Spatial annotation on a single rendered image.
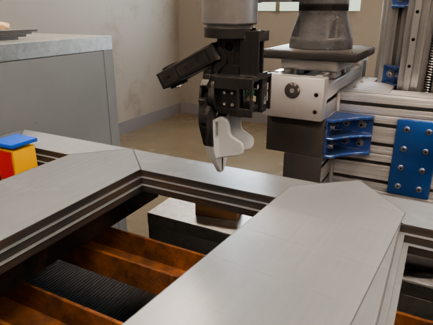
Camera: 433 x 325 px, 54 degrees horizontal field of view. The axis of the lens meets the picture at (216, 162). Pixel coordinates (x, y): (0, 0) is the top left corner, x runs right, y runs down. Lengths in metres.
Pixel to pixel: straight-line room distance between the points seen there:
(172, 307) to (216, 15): 0.36
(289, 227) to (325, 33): 0.56
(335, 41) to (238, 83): 0.49
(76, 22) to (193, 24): 1.48
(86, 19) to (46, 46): 2.56
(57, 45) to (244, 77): 0.75
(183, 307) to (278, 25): 3.97
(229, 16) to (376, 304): 0.38
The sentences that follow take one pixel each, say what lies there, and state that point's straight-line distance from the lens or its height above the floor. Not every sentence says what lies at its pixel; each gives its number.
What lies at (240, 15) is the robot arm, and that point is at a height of 1.12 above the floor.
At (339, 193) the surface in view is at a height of 0.85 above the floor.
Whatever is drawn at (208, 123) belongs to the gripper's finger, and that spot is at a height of 0.98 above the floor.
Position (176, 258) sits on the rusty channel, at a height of 0.70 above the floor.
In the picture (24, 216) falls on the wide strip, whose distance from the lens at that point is 0.66.
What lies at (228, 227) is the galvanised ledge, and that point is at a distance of 0.93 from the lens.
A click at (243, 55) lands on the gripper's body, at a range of 0.58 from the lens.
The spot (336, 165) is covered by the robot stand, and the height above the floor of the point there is 0.77.
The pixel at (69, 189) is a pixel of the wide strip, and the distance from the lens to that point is 0.73.
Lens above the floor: 1.13
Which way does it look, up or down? 20 degrees down
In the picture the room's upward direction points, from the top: straight up
